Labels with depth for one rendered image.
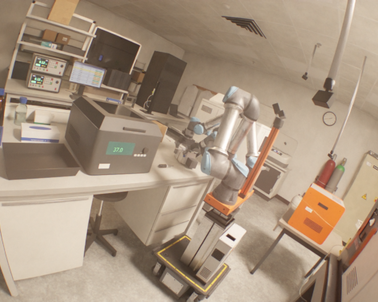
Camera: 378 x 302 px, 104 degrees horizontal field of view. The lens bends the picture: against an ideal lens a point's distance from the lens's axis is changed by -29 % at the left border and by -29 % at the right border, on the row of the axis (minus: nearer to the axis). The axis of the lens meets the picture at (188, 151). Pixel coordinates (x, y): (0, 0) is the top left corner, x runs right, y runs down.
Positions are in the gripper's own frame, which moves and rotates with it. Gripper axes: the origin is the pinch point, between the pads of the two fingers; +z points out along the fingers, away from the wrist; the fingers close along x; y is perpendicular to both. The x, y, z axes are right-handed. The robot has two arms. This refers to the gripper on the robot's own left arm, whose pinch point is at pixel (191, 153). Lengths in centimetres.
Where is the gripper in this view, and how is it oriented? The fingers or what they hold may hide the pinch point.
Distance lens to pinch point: 162.2
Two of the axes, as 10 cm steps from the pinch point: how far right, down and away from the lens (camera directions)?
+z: -5.8, 4.2, 7.0
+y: -1.0, -8.9, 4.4
